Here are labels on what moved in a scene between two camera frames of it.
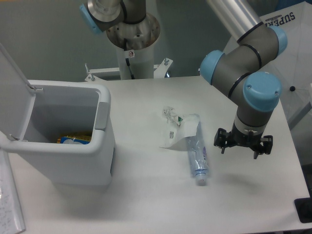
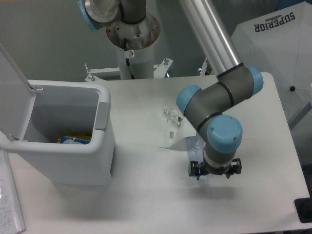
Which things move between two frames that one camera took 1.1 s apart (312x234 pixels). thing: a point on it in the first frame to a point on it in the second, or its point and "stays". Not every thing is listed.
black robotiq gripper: x=235 y=138 to x=218 y=168
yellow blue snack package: x=74 y=139 stays
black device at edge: x=303 y=206 stays
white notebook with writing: x=11 y=219 stays
